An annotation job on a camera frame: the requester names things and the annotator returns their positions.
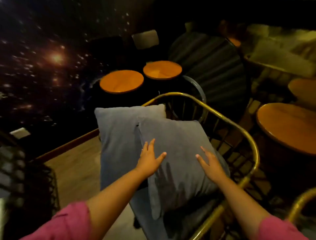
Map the person's left hand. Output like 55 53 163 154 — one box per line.
135 138 167 179

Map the person's right hand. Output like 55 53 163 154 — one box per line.
195 146 227 183

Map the gold metal frame chair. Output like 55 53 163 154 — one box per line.
286 187 316 224
133 92 260 240

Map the person's right forearm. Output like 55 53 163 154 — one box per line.
210 172 271 238

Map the person's left forearm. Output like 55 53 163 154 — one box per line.
85 168 152 240

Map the large grey seat pad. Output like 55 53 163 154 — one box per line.
129 187 224 240

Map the wooden skirting board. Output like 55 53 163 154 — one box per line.
33 128 100 164

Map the dark striped upholstered sofa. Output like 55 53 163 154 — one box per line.
169 31 250 122

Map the grey curved metal rail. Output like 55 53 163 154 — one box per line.
182 75 207 104

